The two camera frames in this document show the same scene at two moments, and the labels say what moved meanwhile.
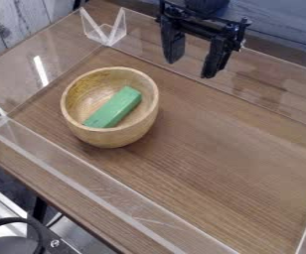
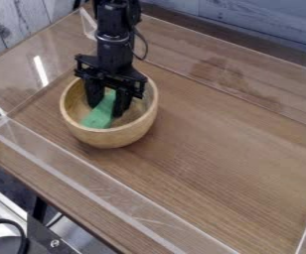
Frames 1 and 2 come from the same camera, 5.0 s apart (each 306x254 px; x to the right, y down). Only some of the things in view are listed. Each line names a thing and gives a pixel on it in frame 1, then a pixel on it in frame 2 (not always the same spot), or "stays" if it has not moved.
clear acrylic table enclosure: x=209 y=162 stays
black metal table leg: x=40 y=209 stays
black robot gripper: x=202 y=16 -> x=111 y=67
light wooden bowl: x=84 y=92 stays
